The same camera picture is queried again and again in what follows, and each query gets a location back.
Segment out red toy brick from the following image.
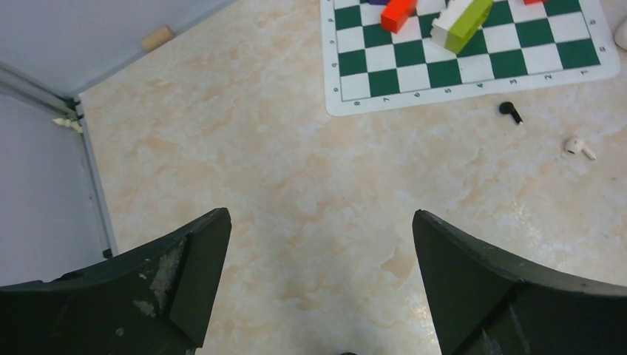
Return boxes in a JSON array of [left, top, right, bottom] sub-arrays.
[[380, 0, 418, 33], [523, 0, 547, 5]]

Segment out green white chessboard mat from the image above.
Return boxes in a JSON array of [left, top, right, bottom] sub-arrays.
[[320, 1, 620, 116]]

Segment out wooden cork cylinder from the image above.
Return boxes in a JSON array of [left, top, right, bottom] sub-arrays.
[[140, 25, 175, 53]]

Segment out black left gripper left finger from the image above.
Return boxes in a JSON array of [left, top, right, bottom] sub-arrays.
[[1, 208, 232, 354]]

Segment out white earbud charging case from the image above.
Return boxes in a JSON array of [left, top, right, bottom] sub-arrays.
[[614, 19, 627, 51]]

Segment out black earbud near mat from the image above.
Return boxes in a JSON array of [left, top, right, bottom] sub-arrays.
[[498, 101, 523, 125]]

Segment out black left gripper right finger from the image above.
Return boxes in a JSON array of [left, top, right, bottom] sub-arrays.
[[413, 210, 626, 354]]

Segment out green white toy brick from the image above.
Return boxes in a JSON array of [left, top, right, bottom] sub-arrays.
[[430, 0, 494, 54]]

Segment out white earbud centre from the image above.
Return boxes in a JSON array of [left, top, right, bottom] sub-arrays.
[[564, 137, 597, 160]]

